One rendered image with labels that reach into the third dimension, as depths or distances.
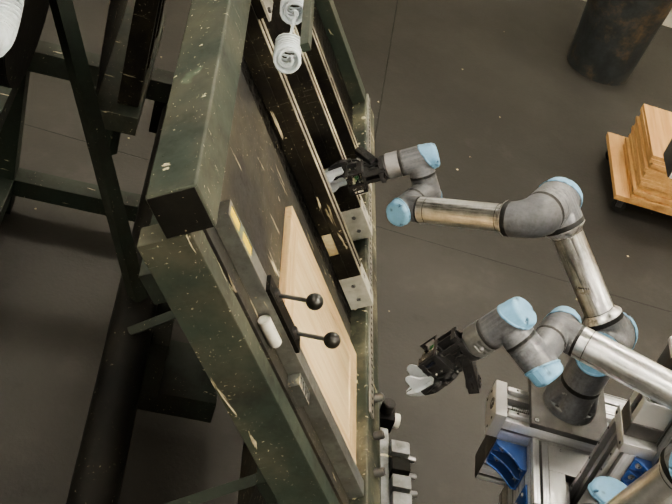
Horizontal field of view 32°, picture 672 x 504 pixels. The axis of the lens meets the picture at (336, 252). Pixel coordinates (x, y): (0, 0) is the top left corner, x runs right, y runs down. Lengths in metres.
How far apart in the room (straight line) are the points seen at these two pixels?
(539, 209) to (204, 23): 1.03
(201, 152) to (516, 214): 1.16
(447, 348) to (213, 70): 0.78
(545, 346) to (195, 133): 0.87
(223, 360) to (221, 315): 0.12
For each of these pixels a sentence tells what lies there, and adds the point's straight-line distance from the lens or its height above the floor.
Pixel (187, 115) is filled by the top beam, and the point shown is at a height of 1.91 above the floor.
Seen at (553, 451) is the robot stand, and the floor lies 0.95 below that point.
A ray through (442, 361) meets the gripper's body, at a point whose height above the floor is 1.50.
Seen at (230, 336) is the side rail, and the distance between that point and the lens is 2.27.
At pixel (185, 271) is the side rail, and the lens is 2.17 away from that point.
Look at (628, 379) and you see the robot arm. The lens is 2.57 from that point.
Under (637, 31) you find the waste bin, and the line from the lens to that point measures 7.13.
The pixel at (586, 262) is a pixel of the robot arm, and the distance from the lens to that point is 3.20.
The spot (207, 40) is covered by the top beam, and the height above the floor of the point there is 1.92.
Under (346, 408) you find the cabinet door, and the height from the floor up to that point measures 0.96.
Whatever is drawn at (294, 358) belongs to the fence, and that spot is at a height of 1.33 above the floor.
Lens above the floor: 3.17
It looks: 38 degrees down
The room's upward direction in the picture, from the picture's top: 19 degrees clockwise
